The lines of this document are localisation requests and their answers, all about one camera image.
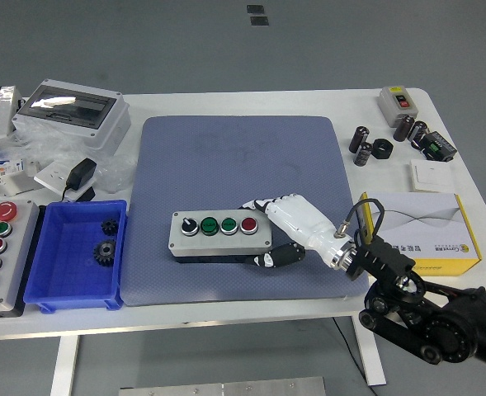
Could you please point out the grey-blue table mat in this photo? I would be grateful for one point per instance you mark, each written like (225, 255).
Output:
(234, 165)

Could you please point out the white upright box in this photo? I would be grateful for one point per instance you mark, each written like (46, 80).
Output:
(4, 115)

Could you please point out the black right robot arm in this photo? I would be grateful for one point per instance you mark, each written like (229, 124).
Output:
(391, 260)

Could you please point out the white wall switch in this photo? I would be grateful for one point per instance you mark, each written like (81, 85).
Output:
(432, 176)

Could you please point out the brown cylindrical capacitor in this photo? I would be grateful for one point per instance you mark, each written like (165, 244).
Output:
(403, 128)
(358, 140)

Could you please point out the small black bevel gear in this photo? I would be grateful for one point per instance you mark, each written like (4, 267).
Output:
(109, 226)

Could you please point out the black hex nut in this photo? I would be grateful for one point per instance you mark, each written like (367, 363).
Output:
(382, 148)

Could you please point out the grey four-button control box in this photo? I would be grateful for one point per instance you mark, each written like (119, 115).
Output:
(218, 244)

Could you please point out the blue plastic bin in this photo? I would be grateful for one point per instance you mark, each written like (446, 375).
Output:
(73, 280)

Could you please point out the white wall socket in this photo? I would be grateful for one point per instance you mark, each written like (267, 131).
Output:
(50, 175)

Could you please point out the black power adapter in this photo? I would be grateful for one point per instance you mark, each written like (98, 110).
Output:
(81, 173)

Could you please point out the dark floor plate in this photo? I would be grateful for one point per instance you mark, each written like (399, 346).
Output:
(259, 21)
(255, 9)

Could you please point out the white table leg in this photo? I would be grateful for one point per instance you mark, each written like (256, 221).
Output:
(368, 363)
(64, 363)

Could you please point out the silver metal plate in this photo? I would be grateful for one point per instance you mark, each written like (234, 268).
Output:
(226, 387)

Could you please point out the clear plastic bag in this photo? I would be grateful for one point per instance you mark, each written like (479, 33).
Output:
(114, 173)

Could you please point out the black striped cylindrical capacitor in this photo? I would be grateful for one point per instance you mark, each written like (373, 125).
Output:
(418, 131)
(363, 154)

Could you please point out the black module green terminal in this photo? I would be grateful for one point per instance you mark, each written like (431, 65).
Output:
(436, 147)

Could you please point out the yellow white cardboard box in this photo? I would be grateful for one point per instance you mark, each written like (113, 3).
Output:
(432, 231)

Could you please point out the grey two-button switch box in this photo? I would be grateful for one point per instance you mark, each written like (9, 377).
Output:
(391, 105)

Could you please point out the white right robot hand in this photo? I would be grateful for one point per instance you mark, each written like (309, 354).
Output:
(304, 224)

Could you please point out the grey distribution box clear lid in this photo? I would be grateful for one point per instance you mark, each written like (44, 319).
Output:
(102, 132)

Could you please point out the white circuit breaker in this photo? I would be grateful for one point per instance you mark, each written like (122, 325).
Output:
(9, 181)

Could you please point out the large black bevel gear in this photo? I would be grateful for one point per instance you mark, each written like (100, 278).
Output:
(105, 252)

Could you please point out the grey five-button control box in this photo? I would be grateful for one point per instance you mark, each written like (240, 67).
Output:
(17, 264)

